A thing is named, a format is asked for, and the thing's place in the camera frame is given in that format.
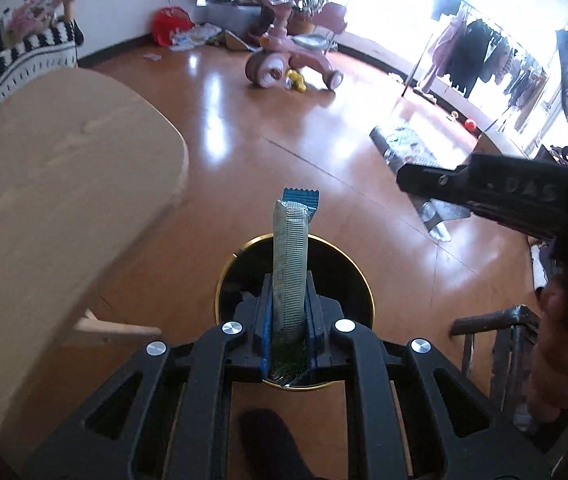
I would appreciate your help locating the dark wooden chair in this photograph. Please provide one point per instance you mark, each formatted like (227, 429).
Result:
(515, 333)

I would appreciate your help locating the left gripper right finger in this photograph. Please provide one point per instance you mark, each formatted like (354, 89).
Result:
(411, 414)

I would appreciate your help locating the clothes rack with garments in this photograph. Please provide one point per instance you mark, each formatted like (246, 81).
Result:
(470, 50)

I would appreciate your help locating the pink children's tricycle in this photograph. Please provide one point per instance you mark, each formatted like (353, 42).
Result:
(281, 52)

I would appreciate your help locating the black white striped sofa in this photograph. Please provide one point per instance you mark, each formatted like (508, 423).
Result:
(13, 55)

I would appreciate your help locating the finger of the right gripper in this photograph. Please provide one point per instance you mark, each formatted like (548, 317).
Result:
(435, 183)

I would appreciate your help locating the wooden oval table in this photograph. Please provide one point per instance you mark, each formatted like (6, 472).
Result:
(86, 166)

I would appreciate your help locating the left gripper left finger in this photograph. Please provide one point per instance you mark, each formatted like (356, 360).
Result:
(165, 413)

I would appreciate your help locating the person's black shoe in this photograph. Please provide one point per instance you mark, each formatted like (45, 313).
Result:
(270, 449)

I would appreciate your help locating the grey storage box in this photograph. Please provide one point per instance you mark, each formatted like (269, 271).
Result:
(238, 19)

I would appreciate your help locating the pink floral cushion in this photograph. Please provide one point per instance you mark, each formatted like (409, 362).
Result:
(34, 17)

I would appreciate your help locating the person's right hand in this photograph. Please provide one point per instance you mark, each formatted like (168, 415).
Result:
(547, 390)

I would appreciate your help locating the blue white bag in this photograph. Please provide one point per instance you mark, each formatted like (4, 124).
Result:
(407, 157)

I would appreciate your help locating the red plastic bag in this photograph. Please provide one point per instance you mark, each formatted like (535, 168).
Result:
(168, 21)

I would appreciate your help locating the black gold-rimmed trash bin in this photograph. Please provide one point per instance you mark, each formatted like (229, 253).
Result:
(335, 288)

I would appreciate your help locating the yellow toy on floor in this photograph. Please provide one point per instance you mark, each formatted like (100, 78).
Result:
(295, 81)

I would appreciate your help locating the small red ball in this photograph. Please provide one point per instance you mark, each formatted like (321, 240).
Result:
(470, 125)

